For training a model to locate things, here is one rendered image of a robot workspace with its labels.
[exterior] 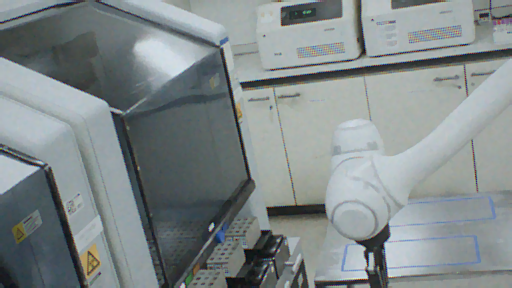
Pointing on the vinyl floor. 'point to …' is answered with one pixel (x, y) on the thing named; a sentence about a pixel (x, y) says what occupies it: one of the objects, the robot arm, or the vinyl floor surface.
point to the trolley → (430, 242)
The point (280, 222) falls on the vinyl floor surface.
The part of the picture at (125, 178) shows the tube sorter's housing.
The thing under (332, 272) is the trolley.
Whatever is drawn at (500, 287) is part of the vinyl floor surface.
